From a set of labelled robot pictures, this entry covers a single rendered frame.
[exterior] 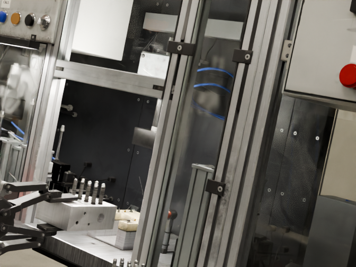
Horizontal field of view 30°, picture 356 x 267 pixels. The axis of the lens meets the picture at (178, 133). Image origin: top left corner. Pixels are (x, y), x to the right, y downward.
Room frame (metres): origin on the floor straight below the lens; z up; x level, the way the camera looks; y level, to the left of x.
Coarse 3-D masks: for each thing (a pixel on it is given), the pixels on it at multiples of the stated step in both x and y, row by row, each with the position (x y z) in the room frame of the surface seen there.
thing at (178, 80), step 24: (192, 0) 1.42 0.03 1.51; (192, 24) 1.41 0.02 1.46; (48, 48) 1.69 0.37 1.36; (168, 72) 1.44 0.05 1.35; (48, 96) 1.67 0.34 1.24; (168, 96) 1.43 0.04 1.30; (48, 120) 1.68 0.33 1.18; (168, 120) 1.42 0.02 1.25; (48, 144) 1.69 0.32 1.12; (168, 144) 1.41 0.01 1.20; (24, 168) 1.69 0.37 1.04; (48, 168) 1.70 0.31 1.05; (144, 192) 1.44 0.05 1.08; (24, 216) 1.67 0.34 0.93; (144, 216) 1.43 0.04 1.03; (144, 240) 1.42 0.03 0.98
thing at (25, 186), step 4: (4, 184) 1.16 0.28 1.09; (8, 184) 1.16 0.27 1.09; (12, 184) 1.17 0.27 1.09; (16, 184) 1.19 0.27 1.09; (20, 184) 1.19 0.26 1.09; (24, 184) 1.20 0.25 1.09; (28, 184) 1.20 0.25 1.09; (32, 184) 1.20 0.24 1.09; (36, 184) 1.21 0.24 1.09; (40, 184) 1.22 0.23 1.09; (44, 184) 1.22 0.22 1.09; (48, 184) 1.23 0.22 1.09; (4, 188) 1.16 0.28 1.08; (8, 188) 1.16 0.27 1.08; (12, 188) 1.17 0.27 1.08; (16, 188) 1.18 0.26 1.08; (20, 188) 1.18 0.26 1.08; (24, 188) 1.19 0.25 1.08; (28, 188) 1.20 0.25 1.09; (32, 188) 1.20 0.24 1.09; (36, 188) 1.21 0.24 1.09; (40, 188) 1.22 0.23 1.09; (44, 188) 1.23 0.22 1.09; (48, 188) 1.23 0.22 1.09
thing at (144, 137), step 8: (160, 104) 1.71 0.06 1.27; (160, 112) 1.71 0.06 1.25; (136, 128) 1.72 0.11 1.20; (144, 128) 1.73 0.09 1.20; (152, 128) 1.71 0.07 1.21; (136, 136) 1.71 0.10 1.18; (144, 136) 1.70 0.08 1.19; (152, 136) 1.68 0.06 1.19; (136, 144) 1.71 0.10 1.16; (144, 144) 1.69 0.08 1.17; (152, 144) 1.68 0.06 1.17
